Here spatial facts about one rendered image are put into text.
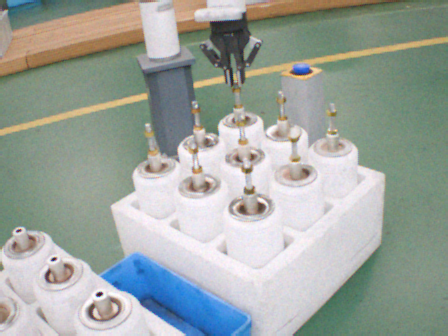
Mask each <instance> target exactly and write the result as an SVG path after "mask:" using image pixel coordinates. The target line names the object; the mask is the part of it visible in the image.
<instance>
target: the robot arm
mask: <svg viewBox="0 0 448 336"><path fill-rule="evenodd" d="M206 1H207V8H205V9H201V10H197V11H196V12H195V13H194V15H195V20H196V21H209V25H210V30H211V34H210V36H209V39H208V40H207V41H204V43H202V44H201V45H200V46H199V48H200V49H201V50H202V51H203V53H204V54H205V55H206V57H207V58H208V60H209V61H211V63H212V65H213V66H214V67H215V68H222V69H223V71H224V77H225V82H226V84H228V87H232V86H233V82H234V79H233V72H232V67H231V53H233V54H234V57H235V60H236V68H237V69H236V77H237V85H238V87H241V86H242V85H243V84H244V83H245V81H246V73H245V68H246V67H250V65H251V64H252V63H253V61H254V58H255V57H256V55H257V54H258V50H259V49H260V47H262V43H263V41H262V40H261V39H259V40H257V39H255V38H253V37H252V36H251V33H250V32H249V30H248V20H247V11H246V4H245V0H206ZM138 2H139V6H140V13H141V17H142V19H141V21H142V25H143V32H144V36H145V44H146V48H147V56H148V60H149V61H150V62H151V61H152V62H164V61H168V60H171V59H176V58H178V57H179V56H180V53H181V51H180V46H179V41H178V31H177V27H176V18H175V13H174V8H173V6H174V4H173V0H138ZM248 43H250V48H251V49H253V50H251V52H250V53H249V57H248V58H247V60H245V59H244V49H245V46H246V45H247V44H248ZM212 44H213V45H214V46H216V48H217V49H218V50H219V51H220V53H221V58H220V57H219V56H218V55H217V53H216V52H215V51H214V49H212V48H213V46H212Z"/></svg>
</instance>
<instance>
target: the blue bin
mask: <svg viewBox="0 0 448 336"><path fill-rule="evenodd" d="M98 276H99V277H100V278H102V279H104V280H105V281H106V282H107V283H110V285H112V286H113V287H115V288H117V289H118V290H119V291H122V292H126V293H129V294H131V295H132V296H133V297H136V298H137V299H138V301H139V303H140V305H141V306H142V307H143V308H145V309H147V310H148V311H150V312H151V313H153V314H155V316H158V317H160V319H161V320H164V321H165V322H166V323H168V324H170V325H171V326H173V327H175V328H176V329H177V330H178V331H181V333H183V334H185V335H186V336H251V326H252V317H251V316H250V315H249V314H247V313H245V312H244V311H241V310H239V308H235V306H233V305H231V304H229V303H227V302H226V301H223V300H222V299H221V298H217V296H215V295H213V294H211V293H209V292H208V291H206V290H203V288H201V287H198V286H197V285H195V284H194V283H193V282H189V280H187V279H185V278H183V277H181V276H179V274H175V272H173V271H171V270H170V269H167V268H165V266H163V265H161V264H159V263H157V262H156V261H155V260H153V259H151V258H149V257H147V256H146V255H145V254H142V253H140V252H135V253H131V254H130V255H129V256H127V257H125V258H124V259H122V260H120V262H118V263H116V264H115V265H114V266H111V267H110V268H109V269H107V270H106V271H104V272H102V273H101V274H99V275H98Z"/></svg>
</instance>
